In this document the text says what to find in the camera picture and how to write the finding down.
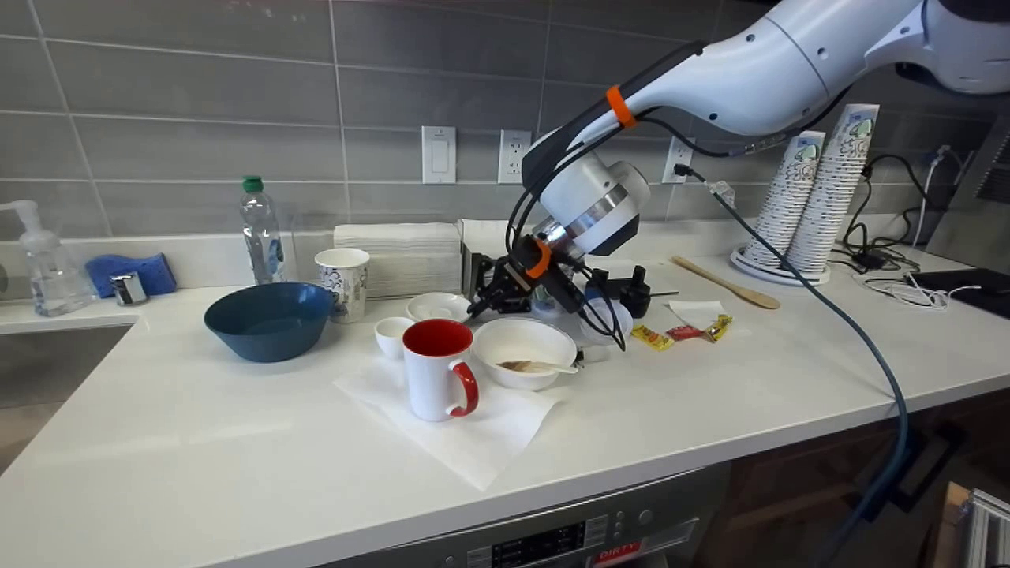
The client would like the black plastic holder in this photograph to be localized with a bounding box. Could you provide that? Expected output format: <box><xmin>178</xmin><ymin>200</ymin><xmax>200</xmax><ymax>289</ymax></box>
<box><xmin>602</xmin><ymin>262</ymin><xmax>656</xmax><ymax>322</ymax></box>

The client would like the short paper cup stack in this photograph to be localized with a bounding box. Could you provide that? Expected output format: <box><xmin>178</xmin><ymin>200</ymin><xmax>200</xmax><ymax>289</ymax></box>
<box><xmin>738</xmin><ymin>128</ymin><xmax>829</xmax><ymax>271</ymax></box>

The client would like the clear plastic wall hook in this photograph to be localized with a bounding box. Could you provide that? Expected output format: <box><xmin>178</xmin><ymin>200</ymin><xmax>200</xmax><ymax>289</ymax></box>
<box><xmin>705</xmin><ymin>179</ymin><xmax>738</xmax><ymax>215</ymax></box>

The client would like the dark blue bowl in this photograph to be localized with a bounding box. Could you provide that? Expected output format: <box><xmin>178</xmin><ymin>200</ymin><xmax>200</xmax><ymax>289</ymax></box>
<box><xmin>203</xmin><ymin>281</ymin><xmax>340</xmax><ymax>365</ymax></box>

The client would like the white wall outlet with plug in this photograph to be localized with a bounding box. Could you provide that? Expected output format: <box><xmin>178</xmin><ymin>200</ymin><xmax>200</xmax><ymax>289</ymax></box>
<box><xmin>661</xmin><ymin>135</ymin><xmax>701</xmax><ymax>190</ymax></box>

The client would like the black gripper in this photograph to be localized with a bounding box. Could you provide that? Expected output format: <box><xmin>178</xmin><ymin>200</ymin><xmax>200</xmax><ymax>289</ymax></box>
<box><xmin>465</xmin><ymin>236</ymin><xmax>583</xmax><ymax>322</ymax></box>

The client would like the white paper napkin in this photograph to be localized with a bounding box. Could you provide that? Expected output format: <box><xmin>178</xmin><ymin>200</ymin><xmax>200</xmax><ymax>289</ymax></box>
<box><xmin>332</xmin><ymin>357</ymin><xmax>566</xmax><ymax>496</ymax></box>

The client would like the wooden spoon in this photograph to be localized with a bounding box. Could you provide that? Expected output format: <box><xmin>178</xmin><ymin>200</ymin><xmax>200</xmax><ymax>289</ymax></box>
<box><xmin>670</xmin><ymin>252</ymin><xmax>784</xmax><ymax>314</ymax></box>

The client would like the teal power cable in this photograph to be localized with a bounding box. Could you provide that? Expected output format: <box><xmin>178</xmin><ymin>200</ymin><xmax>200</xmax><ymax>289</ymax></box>
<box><xmin>671</xmin><ymin>160</ymin><xmax>912</xmax><ymax>568</ymax></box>

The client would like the small metal object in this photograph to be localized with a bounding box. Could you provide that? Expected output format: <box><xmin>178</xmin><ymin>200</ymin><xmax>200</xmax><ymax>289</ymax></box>
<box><xmin>108</xmin><ymin>269</ymin><xmax>153</xmax><ymax>309</ymax></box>

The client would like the spoon with black handle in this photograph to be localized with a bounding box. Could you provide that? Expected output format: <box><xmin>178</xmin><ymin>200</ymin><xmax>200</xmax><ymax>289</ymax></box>
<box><xmin>496</xmin><ymin>347</ymin><xmax>587</xmax><ymax>378</ymax></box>

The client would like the white metal cart frame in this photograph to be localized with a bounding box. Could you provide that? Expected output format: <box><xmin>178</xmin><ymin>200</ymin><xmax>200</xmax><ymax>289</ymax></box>
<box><xmin>927</xmin><ymin>481</ymin><xmax>1010</xmax><ymax>568</ymax></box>

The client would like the steel dishwasher front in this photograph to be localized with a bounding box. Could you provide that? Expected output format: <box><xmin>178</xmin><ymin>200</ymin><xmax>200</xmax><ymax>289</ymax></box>
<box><xmin>318</xmin><ymin>462</ymin><xmax>738</xmax><ymax>568</ymax></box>

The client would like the small yellow packet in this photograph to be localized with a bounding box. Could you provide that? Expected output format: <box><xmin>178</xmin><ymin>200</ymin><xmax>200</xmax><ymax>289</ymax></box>
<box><xmin>627</xmin><ymin>322</ymin><xmax>675</xmax><ymax>355</ymax></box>

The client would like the white wall switch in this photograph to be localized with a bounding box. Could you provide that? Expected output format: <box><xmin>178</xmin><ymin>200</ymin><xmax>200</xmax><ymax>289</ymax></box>
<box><xmin>420</xmin><ymin>122</ymin><xmax>461</xmax><ymax>186</ymax></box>

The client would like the white cable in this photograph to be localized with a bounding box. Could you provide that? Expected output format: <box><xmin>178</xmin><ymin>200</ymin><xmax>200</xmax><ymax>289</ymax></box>
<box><xmin>862</xmin><ymin>267</ymin><xmax>989</xmax><ymax>314</ymax></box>

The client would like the black power adapter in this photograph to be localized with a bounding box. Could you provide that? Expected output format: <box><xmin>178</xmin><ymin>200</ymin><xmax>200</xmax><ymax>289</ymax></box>
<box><xmin>848</xmin><ymin>246</ymin><xmax>901</xmax><ymax>279</ymax></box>

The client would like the clear water bottle green cap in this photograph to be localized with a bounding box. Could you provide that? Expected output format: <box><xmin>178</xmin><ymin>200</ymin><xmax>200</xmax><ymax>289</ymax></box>
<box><xmin>237</xmin><ymin>175</ymin><xmax>289</xmax><ymax>289</ymax></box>

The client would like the white mug red inside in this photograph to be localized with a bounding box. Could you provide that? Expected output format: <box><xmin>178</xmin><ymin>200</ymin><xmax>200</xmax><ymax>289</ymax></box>
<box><xmin>401</xmin><ymin>317</ymin><xmax>482</xmax><ymax>428</ymax></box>

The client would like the clear soap dispenser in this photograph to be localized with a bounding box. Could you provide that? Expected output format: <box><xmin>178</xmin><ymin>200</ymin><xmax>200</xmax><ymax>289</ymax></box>
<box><xmin>0</xmin><ymin>200</ymin><xmax>91</xmax><ymax>320</ymax></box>

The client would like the clear plastic wrapper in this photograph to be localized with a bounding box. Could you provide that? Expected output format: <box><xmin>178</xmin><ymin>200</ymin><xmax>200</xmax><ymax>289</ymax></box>
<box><xmin>661</xmin><ymin>297</ymin><xmax>732</xmax><ymax>330</ymax></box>

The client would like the black flat device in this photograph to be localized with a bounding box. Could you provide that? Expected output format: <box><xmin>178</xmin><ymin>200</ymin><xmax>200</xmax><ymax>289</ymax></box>
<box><xmin>912</xmin><ymin>267</ymin><xmax>1010</xmax><ymax>322</ymax></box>

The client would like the grey metal stand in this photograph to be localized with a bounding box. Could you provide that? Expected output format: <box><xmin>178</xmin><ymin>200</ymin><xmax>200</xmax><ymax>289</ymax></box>
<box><xmin>921</xmin><ymin>104</ymin><xmax>1010</xmax><ymax>246</ymax></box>

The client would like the blue sponge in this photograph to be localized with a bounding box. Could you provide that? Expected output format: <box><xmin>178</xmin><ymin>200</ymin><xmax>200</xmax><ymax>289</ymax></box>
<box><xmin>87</xmin><ymin>250</ymin><xmax>180</xmax><ymax>303</ymax></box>

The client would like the long yellow packet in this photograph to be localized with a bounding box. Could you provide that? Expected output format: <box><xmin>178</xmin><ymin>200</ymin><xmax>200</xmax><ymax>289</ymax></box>
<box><xmin>701</xmin><ymin>314</ymin><xmax>735</xmax><ymax>347</ymax></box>

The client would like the dark counter cabinet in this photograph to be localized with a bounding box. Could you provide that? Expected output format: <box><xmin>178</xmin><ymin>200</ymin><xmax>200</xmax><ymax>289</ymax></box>
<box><xmin>722</xmin><ymin>389</ymin><xmax>1010</xmax><ymax>568</ymax></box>

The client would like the small white tea cup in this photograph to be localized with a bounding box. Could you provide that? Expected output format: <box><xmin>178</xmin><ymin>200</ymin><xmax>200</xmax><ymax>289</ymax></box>
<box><xmin>374</xmin><ymin>314</ymin><xmax>417</xmax><ymax>362</ymax></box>

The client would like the white napkins stack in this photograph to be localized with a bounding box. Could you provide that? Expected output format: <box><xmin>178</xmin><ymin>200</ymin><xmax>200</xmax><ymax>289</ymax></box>
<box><xmin>458</xmin><ymin>219</ymin><xmax>525</xmax><ymax>259</ymax></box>

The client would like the white ceramic bowl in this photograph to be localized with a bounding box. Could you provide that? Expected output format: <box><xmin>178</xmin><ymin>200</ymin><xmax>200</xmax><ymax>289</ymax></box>
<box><xmin>472</xmin><ymin>317</ymin><xmax>583</xmax><ymax>394</ymax></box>

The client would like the white plate dark rim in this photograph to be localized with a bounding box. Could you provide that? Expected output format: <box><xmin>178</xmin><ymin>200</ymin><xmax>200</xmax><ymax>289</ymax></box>
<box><xmin>727</xmin><ymin>244</ymin><xmax>835</xmax><ymax>290</ymax></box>

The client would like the orange cable strap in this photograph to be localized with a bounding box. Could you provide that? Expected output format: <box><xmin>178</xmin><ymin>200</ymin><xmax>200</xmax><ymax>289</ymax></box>
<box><xmin>521</xmin><ymin>236</ymin><xmax>558</xmax><ymax>286</ymax></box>
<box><xmin>602</xmin><ymin>86</ymin><xmax>642</xmax><ymax>133</ymax></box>

